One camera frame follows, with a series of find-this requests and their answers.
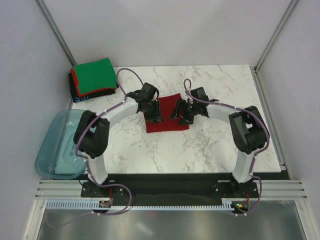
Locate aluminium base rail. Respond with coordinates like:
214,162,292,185
34,180,307,201

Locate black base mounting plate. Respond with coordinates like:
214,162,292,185
81,173,259,206

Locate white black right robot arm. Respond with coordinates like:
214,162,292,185
168,87,270,197

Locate white slotted cable duct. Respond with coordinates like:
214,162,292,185
45,199,248,211

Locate right aluminium frame post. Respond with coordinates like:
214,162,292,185
252,0,300,75

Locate folded green t shirt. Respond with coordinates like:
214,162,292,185
71,58,117,94

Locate dark red t shirt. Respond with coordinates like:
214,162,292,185
145,93,189,134

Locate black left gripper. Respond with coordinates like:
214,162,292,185
141,99,163,125

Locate clear blue plastic bin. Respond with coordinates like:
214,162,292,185
35,109,86,180

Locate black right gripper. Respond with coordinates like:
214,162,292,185
168,97,199,125

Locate aluminium frame post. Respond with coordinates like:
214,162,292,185
252,0,300,75
34,0,77,66

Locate left aluminium frame post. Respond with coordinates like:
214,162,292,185
34,0,77,66

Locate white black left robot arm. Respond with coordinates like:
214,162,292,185
73,83,163,197

